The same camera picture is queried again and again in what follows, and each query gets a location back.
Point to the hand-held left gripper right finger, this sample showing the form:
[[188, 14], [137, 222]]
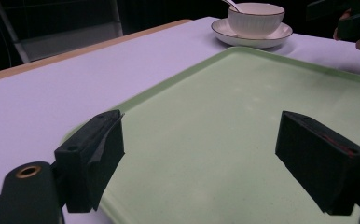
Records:
[[318, 161]]

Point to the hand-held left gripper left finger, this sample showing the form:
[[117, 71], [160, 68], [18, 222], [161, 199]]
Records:
[[88, 161]]

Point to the white ribbed bowl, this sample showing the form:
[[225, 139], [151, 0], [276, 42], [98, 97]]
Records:
[[256, 19]]

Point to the white saucer with dark rim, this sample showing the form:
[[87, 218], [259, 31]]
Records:
[[252, 37]]

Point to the light green plastic tray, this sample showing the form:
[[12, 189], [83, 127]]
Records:
[[218, 130]]

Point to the white spoon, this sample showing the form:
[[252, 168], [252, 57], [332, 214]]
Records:
[[232, 4]]

